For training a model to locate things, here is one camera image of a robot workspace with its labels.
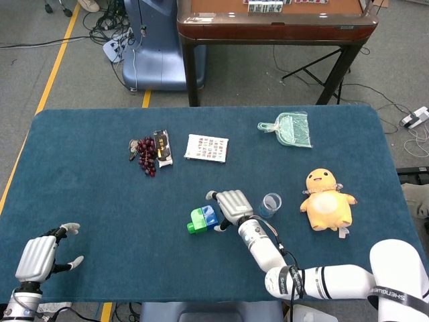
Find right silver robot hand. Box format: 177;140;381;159
205;189;254;233

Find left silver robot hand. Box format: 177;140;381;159
15;222;85;293

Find blue toy block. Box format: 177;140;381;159
200;205;220;231

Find green toy block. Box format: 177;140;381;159
186;207;208;235

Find clear plastic jar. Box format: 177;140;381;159
258;192;283;219

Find white printed card box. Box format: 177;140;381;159
183;133;230;164

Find blue felt table cloth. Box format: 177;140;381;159
0;104;420;305

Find yellow plush toy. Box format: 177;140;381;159
299;168;358;239

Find black snack packet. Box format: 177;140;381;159
153;129;174;169

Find green dustpan in plastic bag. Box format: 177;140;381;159
257;111;313;149

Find dark red grape bunch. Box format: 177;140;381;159
136;136;158;178

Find grey blue robot torso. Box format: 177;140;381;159
139;301;284;322

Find blue machine base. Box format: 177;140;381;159
121;0;207;91

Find brown mahjong table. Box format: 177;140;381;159
176;0;379;107

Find white power strip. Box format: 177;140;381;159
400;106;429;129
102;32;135;64

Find mahjong tile row green prints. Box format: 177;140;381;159
247;1;284;13

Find black stool with chrome base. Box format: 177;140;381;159
43;0;73;17

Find seated person in black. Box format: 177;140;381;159
77;0;101;13

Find hanging cable with connector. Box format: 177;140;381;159
131;0;148;93

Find black floor cable tangle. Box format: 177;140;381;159
82;0;135;44

